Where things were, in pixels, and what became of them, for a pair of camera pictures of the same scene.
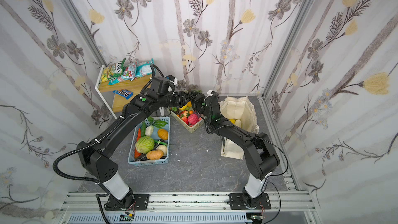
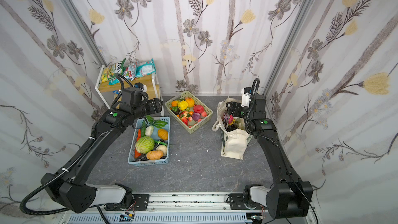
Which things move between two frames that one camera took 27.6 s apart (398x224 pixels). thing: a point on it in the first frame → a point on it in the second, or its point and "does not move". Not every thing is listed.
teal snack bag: [143, 68] does not move
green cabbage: [144, 144] does not move
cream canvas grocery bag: [241, 108] does not move
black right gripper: [200, 103] → [232, 110]
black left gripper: [181, 99] → [157, 103]
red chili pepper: [137, 154] does not move
